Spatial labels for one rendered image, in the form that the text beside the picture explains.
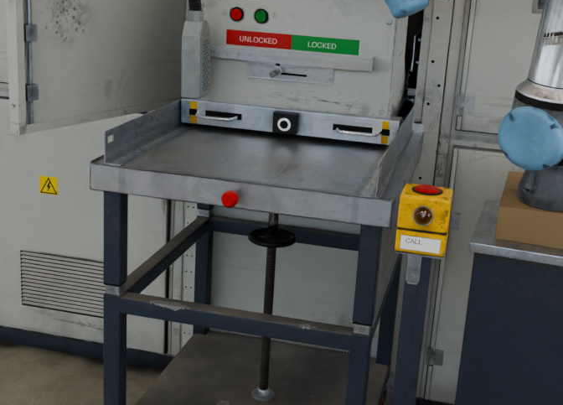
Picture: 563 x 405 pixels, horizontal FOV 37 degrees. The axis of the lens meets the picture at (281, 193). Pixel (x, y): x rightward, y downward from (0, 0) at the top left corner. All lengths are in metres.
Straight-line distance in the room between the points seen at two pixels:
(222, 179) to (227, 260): 0.82
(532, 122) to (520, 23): 0.73
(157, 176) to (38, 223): 1.00
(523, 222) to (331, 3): 0.68
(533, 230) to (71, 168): 1.41
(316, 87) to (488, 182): 0.54
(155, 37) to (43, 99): 0.41
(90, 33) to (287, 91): 0.49
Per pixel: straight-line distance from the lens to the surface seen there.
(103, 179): 1.75
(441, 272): 2.33
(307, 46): 2.00
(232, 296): 2.49
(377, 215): 1.60
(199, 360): 2.36
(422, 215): 1.34
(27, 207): 2.66
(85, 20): 2.07
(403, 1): 1.61
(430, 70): 2.23
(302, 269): 2.40
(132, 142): 1.86
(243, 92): 2.06
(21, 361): 2.76
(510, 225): 1.67
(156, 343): 2.62
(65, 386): 2.61
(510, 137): 1.51
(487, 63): 2.20
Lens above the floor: 1.26
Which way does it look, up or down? 16 degrees down
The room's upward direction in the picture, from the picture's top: 4 degrees clockwise
